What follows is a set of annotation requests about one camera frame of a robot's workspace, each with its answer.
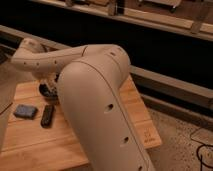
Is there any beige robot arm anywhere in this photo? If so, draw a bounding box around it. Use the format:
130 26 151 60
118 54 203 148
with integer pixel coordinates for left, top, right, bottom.
11 38 155 171

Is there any black remote control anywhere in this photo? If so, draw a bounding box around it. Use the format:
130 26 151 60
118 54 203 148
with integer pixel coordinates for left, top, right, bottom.
40 105 54 128

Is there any wooden cutting board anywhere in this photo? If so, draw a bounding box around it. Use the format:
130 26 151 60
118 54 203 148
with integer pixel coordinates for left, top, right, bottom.
0 79 162 171

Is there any black cable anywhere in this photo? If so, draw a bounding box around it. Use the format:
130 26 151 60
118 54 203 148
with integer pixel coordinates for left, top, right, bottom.
190 125 213 171

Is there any blue sponge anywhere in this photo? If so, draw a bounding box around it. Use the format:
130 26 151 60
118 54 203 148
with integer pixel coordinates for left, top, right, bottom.
13 104 38 119

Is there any dark ceramic bowl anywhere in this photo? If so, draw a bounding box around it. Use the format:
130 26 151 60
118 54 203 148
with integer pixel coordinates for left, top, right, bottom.
39 84 58 99

